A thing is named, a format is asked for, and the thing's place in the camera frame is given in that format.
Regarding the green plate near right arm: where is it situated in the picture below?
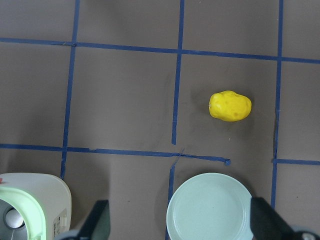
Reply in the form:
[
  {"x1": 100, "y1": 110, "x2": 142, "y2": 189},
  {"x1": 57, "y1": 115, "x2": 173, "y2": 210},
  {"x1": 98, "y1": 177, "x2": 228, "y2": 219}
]
[{"x1": 166, "y1": 173, "x2": 254, "y2": 240}]

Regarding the white rice cooker orange handle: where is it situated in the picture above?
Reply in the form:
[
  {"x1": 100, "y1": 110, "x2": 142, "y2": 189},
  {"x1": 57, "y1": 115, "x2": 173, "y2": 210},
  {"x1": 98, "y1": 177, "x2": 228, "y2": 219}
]
[{"x1": 0, "y1": 172, "x2": 72, "y2": 240}]

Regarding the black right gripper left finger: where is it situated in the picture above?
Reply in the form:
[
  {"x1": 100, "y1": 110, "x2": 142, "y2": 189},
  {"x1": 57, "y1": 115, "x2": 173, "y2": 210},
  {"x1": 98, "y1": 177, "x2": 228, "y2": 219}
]
[{"x1": 78, "y1": 200, "x2": 111, "y2": 240}]

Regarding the yellow toy potato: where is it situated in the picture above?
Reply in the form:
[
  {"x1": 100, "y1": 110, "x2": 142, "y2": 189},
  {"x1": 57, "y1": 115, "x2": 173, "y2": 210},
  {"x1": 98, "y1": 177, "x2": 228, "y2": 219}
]
[{"x1": 208, "y1": 90, "x2": 252, "y2": 122}]

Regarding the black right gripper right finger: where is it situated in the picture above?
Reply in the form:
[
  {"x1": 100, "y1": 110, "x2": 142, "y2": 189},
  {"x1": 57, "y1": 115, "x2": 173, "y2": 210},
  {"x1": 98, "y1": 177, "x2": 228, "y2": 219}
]
[{"x1": 249, "y1": 196, "x2": 298, "y2": 240}]

